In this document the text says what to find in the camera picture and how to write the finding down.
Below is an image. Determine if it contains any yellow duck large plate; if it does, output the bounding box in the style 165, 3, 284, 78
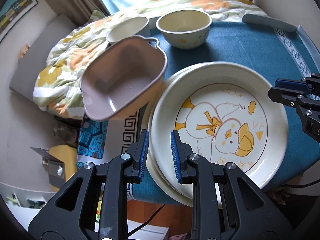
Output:
146, 61, 226, 208

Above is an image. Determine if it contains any white duck small plate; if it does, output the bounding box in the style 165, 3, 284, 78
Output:
148, 62, 288, 200

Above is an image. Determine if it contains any cream bowl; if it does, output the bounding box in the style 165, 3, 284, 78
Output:
156, 9, 212, 49

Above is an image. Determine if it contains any blue patterned bag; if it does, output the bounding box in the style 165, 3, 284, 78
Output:
76, 115, 108, 168

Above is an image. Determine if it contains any pink square bowl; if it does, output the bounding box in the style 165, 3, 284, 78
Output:
80, 35, 168, 121

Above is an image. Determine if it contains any yellow tissue box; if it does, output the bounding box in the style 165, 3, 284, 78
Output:
31, 145, 77, 192

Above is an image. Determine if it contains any floral striped quilt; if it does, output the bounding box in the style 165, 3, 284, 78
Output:
33, 0, 267, 120

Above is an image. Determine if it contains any white bowl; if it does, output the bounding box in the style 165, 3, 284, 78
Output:
106, 16, 150, 44

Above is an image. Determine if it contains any grey headboard cushion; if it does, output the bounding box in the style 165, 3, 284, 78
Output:
9, 14, 76, 101

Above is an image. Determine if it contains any framed picture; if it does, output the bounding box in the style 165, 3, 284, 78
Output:
1, 0, 38, 41

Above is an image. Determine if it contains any black cable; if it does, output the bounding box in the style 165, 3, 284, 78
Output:
127, 203, 167, 238

